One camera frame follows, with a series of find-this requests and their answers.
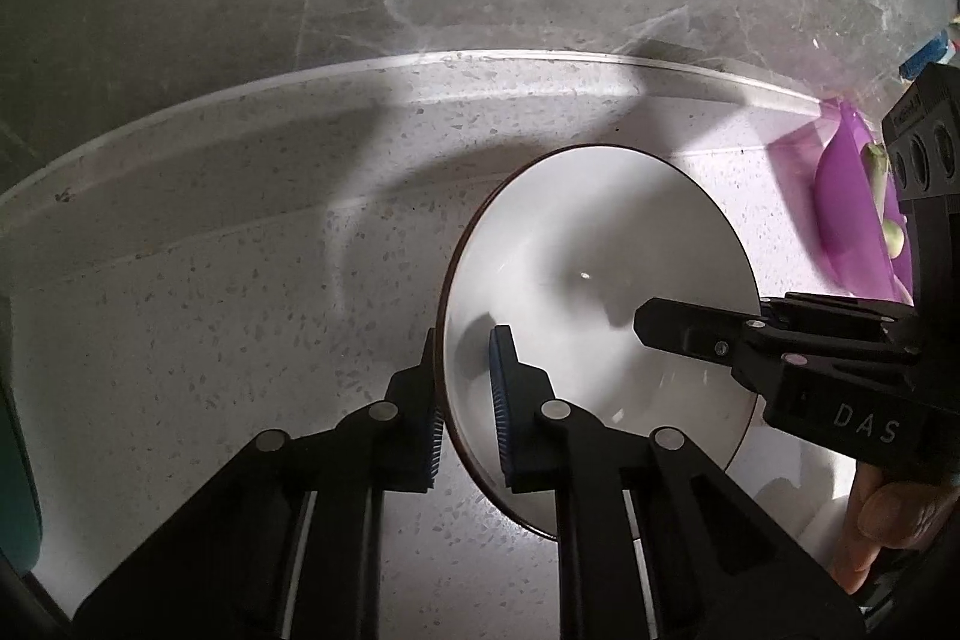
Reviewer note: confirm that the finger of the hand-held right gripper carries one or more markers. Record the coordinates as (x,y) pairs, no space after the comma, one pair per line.
(840,314)
(675,329)

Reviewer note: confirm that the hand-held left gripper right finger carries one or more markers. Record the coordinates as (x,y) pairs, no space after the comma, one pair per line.
(501,415)

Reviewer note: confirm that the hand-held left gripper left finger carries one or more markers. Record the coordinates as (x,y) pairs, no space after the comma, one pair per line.
(431,437)

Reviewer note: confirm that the red dotted brown-rimmed bowl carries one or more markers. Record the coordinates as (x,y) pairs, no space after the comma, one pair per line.
(600,220)

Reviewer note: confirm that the person's right hand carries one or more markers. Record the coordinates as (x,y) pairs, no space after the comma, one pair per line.
(892,512)

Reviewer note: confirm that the pale green vegetable piece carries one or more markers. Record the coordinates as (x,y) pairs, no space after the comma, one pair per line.
(875,159)
(892,236)

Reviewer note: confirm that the purple plastic container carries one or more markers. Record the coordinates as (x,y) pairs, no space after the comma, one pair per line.
(847,197)

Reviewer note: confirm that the blue object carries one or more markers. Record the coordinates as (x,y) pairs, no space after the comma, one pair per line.
(928,59)

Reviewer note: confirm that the green planter with plant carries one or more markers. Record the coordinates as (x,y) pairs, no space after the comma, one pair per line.
(15,460)

